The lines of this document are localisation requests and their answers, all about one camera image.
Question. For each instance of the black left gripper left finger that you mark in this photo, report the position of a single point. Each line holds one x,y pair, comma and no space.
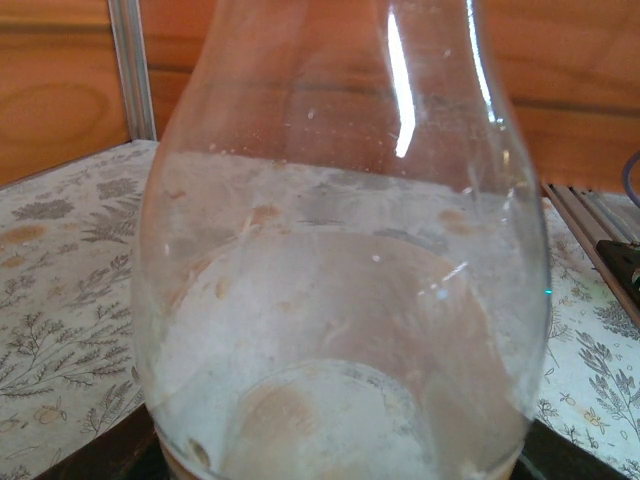
125,450

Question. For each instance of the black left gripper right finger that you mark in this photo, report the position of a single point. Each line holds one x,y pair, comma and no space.
555,460

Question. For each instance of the clear bottle red label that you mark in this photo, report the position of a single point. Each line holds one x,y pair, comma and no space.
340,300

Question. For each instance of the floral tablecloth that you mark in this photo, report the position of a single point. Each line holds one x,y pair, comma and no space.
50,300

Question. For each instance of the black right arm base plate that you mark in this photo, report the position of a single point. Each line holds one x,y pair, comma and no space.
620,260

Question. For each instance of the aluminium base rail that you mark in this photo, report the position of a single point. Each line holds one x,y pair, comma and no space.
585,220

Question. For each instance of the aluminium frame post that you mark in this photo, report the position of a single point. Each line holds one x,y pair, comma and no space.
131,70

